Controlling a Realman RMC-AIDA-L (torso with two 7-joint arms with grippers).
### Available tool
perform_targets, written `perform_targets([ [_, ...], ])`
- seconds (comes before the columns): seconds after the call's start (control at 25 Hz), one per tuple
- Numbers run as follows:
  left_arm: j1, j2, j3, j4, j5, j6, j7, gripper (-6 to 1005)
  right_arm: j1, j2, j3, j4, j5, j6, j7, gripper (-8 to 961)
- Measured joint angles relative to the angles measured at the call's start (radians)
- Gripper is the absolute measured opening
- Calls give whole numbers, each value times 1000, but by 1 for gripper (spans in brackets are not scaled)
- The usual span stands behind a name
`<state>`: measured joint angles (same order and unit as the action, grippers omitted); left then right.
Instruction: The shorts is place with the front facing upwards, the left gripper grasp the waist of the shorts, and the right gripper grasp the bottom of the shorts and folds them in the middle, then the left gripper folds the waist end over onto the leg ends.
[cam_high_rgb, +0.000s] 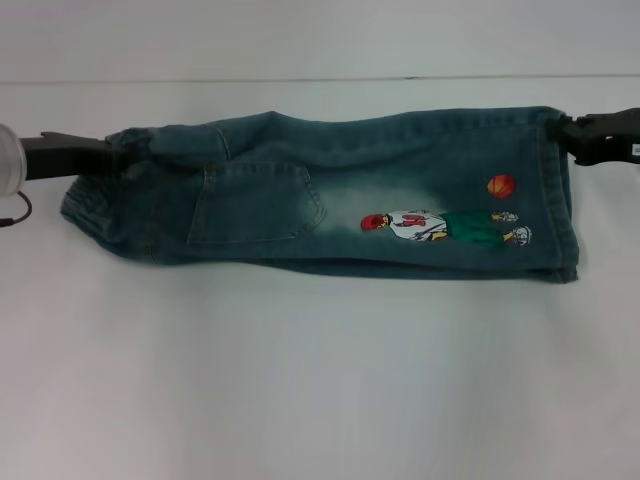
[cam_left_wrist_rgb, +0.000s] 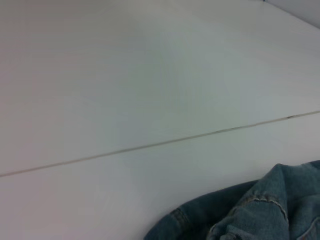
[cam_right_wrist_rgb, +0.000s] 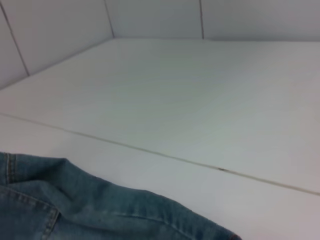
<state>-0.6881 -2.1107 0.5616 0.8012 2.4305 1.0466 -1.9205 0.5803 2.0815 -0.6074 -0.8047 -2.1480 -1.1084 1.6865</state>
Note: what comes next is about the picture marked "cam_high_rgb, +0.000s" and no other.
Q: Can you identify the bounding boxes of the blue denim shorts with print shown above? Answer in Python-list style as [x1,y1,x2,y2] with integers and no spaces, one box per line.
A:
[58,103,581,285]

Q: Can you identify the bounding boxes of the black arm cable with plug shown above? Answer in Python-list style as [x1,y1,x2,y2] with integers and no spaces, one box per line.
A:
[0,191,34,229]

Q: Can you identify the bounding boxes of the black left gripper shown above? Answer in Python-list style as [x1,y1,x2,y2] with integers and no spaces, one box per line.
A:
[17,130,117,182]

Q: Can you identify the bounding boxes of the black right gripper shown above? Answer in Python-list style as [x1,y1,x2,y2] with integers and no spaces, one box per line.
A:
[543,105,640,169]

